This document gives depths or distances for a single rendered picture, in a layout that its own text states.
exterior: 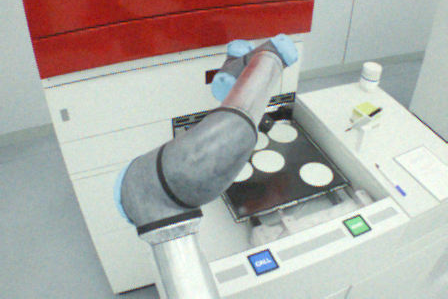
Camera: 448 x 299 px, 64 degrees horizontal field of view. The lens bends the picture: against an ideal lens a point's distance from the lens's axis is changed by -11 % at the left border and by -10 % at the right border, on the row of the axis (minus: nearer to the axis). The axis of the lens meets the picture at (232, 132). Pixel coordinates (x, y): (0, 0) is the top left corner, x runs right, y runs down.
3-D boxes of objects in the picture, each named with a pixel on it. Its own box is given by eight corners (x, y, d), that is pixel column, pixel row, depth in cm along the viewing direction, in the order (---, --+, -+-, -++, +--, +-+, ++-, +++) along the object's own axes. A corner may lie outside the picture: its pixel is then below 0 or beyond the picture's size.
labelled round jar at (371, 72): (355, 85, 147) (359, 63, 141) (369, 82, 149) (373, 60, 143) (366, 94, 142) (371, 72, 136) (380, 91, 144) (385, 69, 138)
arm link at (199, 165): (203, 139, 50) (280, 19, 89) (149, 166, 56) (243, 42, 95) (255, 202, 54) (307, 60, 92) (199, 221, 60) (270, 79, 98)
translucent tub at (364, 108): (348, 123, 127) (352, 105, 123) (363, 116, 130) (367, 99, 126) (364, 135, 122) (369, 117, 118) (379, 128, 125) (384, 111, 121)
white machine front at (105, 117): (70, 176, 125) (39, 69, 100) (288, 123, 151) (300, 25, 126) (71, 182, 122) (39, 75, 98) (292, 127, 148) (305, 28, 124)
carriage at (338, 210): (249, 241, 103) (249, 235, 101) (359, 202, 115) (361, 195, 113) (262, 264, 97) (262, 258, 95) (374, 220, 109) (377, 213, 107)
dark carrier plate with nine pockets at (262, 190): (196, 141, 129) (196, 140, 128) (289, 119, 140) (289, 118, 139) (239, 218, 104) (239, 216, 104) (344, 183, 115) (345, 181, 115)
